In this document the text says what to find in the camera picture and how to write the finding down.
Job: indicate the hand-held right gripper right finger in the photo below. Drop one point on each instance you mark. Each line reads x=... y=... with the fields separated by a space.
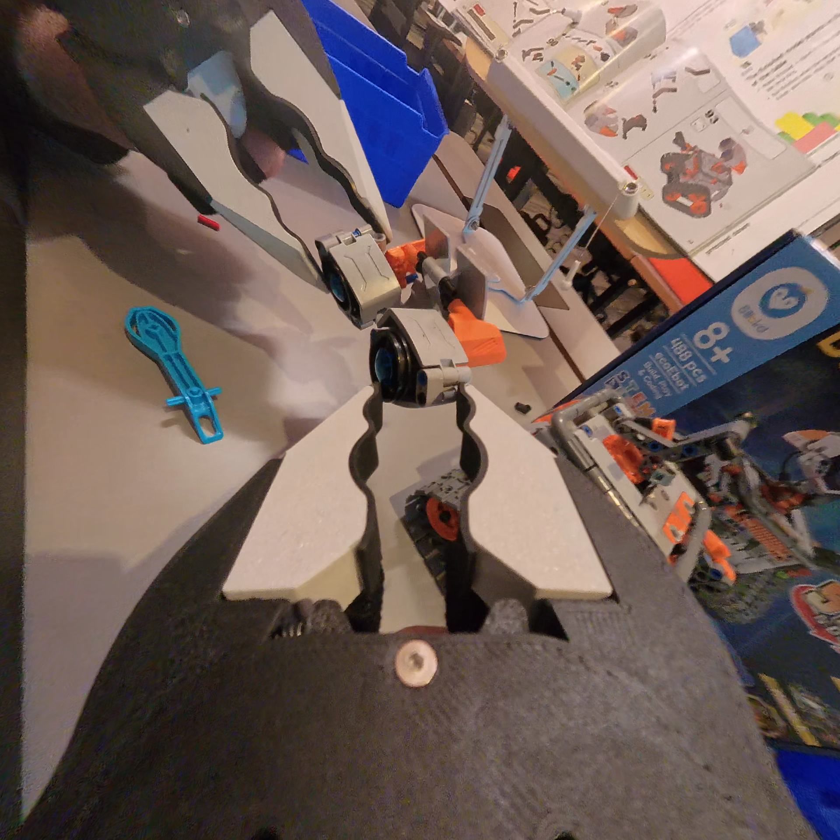
x=538 y=525

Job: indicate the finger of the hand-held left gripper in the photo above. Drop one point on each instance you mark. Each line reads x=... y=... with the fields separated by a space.
x=217 y=158
x=322 y=118

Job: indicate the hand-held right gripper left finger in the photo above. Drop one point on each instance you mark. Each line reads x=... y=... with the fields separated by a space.
x=295 y=525

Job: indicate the grey orange tracked toy robot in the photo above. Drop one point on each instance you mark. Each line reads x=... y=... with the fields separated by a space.
x=630 y=460

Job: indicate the blue plastic brick separator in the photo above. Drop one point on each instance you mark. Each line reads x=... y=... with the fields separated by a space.
x=177 y=361

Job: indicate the white articulated holder stand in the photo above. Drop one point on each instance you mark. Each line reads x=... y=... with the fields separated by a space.
x=486 y=269

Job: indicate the blue robot kit box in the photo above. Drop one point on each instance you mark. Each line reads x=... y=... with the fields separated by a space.
x=748 y=341

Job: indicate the black perforated foam mat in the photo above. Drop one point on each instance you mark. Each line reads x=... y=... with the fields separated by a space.
x=11 y=525

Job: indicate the white instruction booklet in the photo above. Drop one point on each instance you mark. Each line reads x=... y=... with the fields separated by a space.
x=683 y=92

